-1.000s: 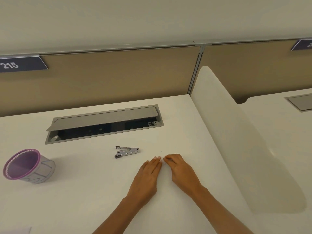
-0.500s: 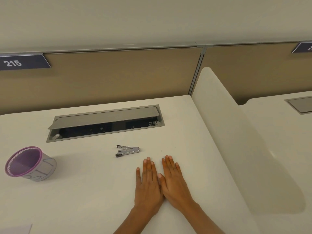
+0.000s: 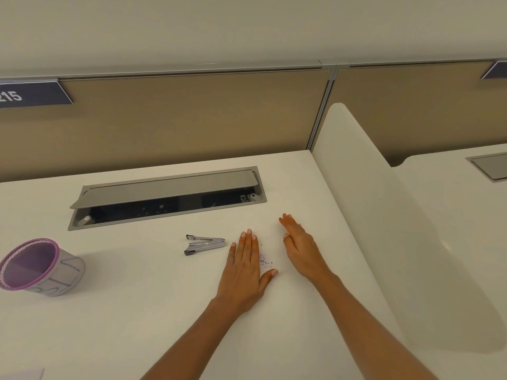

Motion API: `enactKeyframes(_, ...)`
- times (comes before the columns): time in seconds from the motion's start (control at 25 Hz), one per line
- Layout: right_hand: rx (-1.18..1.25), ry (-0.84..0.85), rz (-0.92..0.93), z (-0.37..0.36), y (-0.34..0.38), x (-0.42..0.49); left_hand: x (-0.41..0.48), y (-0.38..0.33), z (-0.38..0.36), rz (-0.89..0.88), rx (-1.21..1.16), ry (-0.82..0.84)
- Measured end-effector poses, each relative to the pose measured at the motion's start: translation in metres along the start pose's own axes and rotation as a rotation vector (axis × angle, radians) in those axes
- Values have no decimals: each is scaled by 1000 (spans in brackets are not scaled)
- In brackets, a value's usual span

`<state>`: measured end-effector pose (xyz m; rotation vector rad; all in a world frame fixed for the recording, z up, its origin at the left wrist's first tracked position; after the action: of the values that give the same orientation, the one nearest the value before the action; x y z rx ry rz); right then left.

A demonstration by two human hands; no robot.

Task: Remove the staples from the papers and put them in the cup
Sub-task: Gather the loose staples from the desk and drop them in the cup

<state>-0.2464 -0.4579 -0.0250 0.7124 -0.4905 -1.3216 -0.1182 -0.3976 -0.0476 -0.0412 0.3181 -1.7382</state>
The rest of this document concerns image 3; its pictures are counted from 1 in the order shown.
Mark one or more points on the person's left hand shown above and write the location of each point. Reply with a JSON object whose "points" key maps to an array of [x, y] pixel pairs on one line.
{"points": [[241, 279]]}

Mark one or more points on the person's right hand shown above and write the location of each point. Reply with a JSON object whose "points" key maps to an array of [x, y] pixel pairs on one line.
{"points": [[305, 257]]}

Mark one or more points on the person's left little finger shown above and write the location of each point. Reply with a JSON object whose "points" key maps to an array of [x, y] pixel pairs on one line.
{"points": [[233, 255]]}

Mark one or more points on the person's left middle finger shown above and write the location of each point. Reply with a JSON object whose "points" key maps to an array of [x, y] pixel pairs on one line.
{"points": [[250, 244]]}

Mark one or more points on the person's left thumb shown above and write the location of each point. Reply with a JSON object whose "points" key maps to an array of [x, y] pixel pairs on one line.
{"points": [[269, 278]]}

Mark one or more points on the person's right thumb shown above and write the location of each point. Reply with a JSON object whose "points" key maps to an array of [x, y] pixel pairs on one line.
{"points": [[288, 242]]}

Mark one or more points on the person's left forearm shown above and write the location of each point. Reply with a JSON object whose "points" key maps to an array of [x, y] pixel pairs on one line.
{"points": [[190, 344]]}

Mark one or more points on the person's right forearm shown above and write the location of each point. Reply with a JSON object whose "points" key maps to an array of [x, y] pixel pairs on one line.
{"points": [[368, 332]]}

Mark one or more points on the small printed paper scrap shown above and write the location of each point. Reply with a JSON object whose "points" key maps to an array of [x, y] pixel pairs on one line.
{"points": [[266, 261]]}

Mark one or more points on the silver staple remover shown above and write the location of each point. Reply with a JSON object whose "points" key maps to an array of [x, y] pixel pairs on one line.
{"points": [[204, 245]]}

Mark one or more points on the white desk divider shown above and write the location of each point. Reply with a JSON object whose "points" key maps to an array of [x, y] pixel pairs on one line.
{"points": [[380, 217]]}

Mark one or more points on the beige partition panel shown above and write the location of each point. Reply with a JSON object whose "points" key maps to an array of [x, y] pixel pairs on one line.
{"points": [[427, 114], [178, 122]]}

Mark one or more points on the purple mesh pen cup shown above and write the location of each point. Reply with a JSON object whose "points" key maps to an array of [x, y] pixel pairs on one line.
{"points": [[37, 269]]}

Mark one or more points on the dark desk number sign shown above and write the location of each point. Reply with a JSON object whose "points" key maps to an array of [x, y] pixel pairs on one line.
{"points": [[497, 70], [27, 92]]}

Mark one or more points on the grey partition post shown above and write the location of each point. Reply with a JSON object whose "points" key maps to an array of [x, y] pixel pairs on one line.
{"points": [[323, 106]]}

